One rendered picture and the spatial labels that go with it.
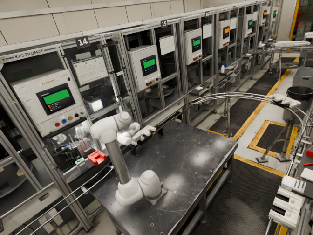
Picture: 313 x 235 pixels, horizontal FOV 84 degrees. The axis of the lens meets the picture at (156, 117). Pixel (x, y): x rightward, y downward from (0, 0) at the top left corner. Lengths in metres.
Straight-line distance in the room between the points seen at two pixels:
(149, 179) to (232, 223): 1.21
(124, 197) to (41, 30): 4.63
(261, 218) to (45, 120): 2.41
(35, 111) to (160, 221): 1.34
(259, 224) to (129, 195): 1.50
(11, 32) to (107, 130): 4.24
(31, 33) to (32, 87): 3.77
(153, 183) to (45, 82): 1.20
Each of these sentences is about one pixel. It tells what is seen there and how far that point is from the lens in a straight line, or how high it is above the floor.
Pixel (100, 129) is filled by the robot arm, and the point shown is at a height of 1.45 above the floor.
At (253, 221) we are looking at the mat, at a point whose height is 0.01.
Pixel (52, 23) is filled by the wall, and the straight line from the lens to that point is 5.53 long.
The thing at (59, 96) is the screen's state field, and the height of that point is 1.65.
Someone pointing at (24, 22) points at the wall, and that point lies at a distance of 5.36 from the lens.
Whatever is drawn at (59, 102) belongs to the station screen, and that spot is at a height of 1.60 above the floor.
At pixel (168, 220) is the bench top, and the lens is 1.63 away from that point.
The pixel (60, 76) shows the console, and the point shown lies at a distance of 1.71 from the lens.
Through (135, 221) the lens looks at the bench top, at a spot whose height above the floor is 0.68.
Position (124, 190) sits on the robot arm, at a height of 0.94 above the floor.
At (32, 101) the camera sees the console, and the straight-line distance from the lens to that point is 1.68.
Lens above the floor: 2.09
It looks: 30 degrees down
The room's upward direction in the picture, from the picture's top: 10 degrees counter-clockwise
